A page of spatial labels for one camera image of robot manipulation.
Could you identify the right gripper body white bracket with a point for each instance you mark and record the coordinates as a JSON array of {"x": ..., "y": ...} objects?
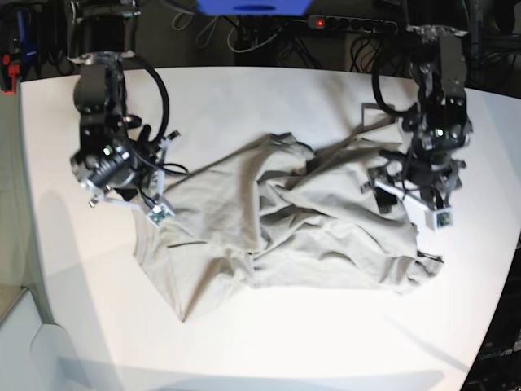
[{"x": 119, "y": 165}]

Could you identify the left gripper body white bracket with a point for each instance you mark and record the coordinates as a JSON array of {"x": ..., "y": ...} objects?
[{"x": 423, "y": 185}]

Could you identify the beige t-shirt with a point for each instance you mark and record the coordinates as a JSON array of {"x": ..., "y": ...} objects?
[{"x": 278, "y": 214}]

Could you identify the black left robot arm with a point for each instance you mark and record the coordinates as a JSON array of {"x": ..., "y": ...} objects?
[{"x": 437, "y": 122}]

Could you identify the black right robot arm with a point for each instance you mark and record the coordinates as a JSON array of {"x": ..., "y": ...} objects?
[{"x": 101, "y": 40}]

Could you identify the red black tool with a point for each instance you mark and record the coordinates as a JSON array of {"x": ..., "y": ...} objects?
[{"x": 10, "y": 72}]

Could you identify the black power strip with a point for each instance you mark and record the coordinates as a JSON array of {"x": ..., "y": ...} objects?
[{"x": 351, "y": 25}]

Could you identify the blue plastic box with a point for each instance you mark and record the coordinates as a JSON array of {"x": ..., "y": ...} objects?
[{"x": 253, "y": 7}]

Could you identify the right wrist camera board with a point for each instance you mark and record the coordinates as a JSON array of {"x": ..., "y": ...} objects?
[{"x": 158, "y": 213}]

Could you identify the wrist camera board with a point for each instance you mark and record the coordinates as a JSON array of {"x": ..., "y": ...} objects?
[
  {"x": 158, "y": 213},
  {"x": 439, "y": 218}
]

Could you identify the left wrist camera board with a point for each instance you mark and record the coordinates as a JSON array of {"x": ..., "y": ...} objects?
[{"x": 439, "y": 218}]

